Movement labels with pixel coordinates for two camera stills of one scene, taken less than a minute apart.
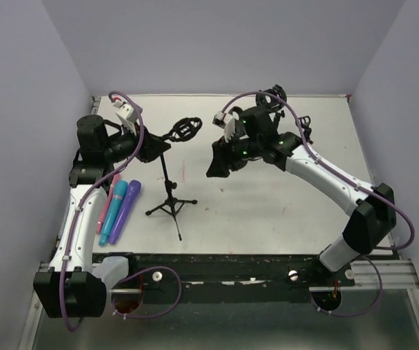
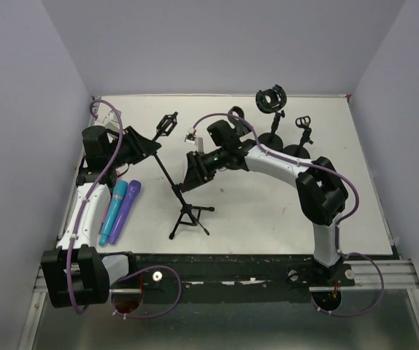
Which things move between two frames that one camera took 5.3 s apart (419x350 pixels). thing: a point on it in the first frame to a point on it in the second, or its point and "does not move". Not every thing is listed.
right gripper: x=223 y=157 to x=197 y=173
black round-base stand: x=304 y=122 does not move
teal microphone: x=120 y=189 does not move
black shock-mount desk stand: x=271 y=103 does not move
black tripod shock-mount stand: x=181 y=130 to x=165 y=127
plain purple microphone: x=133 y=192 does not move
